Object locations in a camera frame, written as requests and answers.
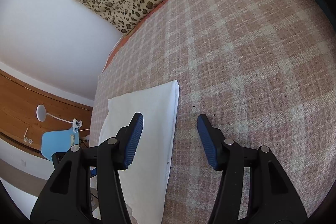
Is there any white t-shirt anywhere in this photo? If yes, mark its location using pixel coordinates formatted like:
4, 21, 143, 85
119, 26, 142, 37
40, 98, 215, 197
99, 80, 179, 223

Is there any yellow cloth on chair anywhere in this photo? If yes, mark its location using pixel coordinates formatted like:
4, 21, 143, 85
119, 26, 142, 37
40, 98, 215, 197
70, 134, 75, 146

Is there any blue plastic chair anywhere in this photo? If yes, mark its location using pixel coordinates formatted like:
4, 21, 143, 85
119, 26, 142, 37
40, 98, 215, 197
41, 128, 79, 161

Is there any white clip desk lamp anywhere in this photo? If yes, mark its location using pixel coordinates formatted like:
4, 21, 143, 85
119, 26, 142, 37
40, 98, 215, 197
36, 105, 83, 132

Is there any wooden door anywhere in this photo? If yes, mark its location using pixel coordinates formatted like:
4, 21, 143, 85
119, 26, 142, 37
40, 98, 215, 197
1, 71, 92, 158

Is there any pink plaid blanket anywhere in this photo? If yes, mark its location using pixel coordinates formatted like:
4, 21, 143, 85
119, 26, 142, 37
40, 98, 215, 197
90, 0, 335, 223

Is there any orange floral bed sheet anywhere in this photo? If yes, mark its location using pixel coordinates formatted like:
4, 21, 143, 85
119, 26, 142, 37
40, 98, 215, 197
102, 0, 168, 72

